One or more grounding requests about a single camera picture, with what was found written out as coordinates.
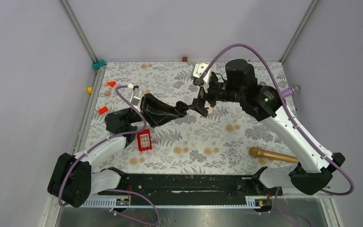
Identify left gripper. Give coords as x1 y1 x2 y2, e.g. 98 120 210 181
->
123 94 180 128

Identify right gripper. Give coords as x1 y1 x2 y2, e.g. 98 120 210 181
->
187 75 244 117

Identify black earbuds charging case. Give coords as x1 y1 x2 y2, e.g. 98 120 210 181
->
174 101 188 118

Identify beige earbuds charging case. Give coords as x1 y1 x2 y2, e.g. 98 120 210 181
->
207 107 213 114

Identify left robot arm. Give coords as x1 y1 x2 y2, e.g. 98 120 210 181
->
47 92 189 208

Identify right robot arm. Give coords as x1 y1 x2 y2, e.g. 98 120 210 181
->
189 59 345 195

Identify red tray with tiles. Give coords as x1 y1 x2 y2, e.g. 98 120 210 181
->
137 129 153 152

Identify floral table mat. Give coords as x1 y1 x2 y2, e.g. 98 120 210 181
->
95 62 291 175

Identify red wedge block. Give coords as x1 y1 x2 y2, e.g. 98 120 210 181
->
107 81 116 87

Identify red small block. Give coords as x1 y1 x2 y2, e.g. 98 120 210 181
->
98 106 109 115

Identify yellow cube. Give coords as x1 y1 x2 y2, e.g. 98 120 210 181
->
87 87 93 94

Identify gold microphone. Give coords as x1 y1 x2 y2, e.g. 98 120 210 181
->
249 147 299 163

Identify teal block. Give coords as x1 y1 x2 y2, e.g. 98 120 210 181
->
92 59 106 70

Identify purple glitter microphone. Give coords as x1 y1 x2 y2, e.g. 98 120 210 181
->
281 86 299 98

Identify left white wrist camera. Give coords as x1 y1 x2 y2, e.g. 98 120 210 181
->
127 84 143 110

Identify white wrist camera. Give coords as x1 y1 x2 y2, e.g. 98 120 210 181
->
127 84 143 110
191 63 211 89

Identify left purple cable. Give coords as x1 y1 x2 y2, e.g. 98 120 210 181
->
58 85 162 227

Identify purple cable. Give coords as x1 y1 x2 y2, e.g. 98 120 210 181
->
58 85 162 227
195 44 355 227

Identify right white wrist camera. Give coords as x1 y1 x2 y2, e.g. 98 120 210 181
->
191 63 211 89

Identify aluminium frame rail left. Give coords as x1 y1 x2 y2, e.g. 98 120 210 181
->
59 0 100 65

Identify aluminium frame rail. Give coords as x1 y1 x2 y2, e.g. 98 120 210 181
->
279 0 320 65
59 0 100 65

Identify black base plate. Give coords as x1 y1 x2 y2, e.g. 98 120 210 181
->
97 172 284 201

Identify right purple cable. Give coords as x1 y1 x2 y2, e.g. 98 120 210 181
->
195 44 355 227

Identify aluminium frame rail right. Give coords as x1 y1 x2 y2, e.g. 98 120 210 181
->
279 0 320 65

